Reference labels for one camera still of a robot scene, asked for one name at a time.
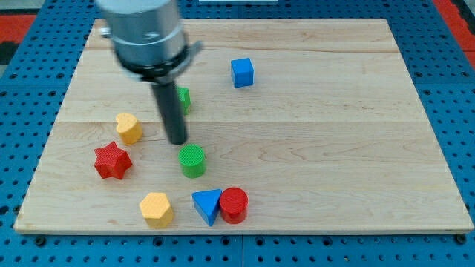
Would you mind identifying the red cylinder block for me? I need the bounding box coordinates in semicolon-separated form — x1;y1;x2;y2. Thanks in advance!
219;187;249;224

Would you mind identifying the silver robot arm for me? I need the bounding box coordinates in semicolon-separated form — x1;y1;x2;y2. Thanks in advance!
95;0;203;84

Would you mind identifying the blue triangle block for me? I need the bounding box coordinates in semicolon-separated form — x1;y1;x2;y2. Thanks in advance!
191;188;222;226

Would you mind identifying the green cylinder block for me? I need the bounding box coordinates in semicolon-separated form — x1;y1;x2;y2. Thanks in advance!
178;144;206;179

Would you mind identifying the wooden board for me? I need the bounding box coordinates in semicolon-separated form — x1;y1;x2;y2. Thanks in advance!
14;19;474;235

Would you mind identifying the blue cube block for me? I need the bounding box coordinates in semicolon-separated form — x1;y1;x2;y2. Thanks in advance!
231;58;254;88

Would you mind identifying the green star block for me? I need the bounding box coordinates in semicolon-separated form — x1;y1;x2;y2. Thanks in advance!
177;87;191;115

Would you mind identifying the black pusher rod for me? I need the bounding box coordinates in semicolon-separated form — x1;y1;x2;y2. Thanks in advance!
152;81;188;145

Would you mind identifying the yellow heart block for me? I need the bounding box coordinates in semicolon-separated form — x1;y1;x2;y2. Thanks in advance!
116;113;143;145

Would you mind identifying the yellow hexagon block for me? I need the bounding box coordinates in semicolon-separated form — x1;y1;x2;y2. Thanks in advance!
140;192;174;228

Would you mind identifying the red star block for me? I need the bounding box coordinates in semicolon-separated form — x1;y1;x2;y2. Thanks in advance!
94;142;133;179

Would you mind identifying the blue perforated base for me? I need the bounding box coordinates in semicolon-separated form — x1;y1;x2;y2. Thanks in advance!
1;0;474;266

